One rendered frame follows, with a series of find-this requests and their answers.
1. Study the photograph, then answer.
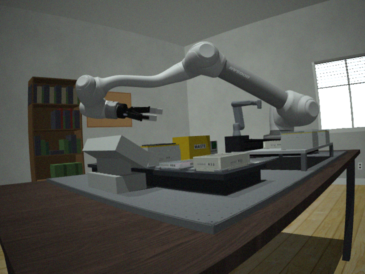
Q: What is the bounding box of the white multi-trough reservoir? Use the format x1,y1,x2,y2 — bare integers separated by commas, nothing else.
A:
263,140,281,149

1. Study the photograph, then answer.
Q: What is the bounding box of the yellow waste bin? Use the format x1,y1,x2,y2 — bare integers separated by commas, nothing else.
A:
172,135,211,160

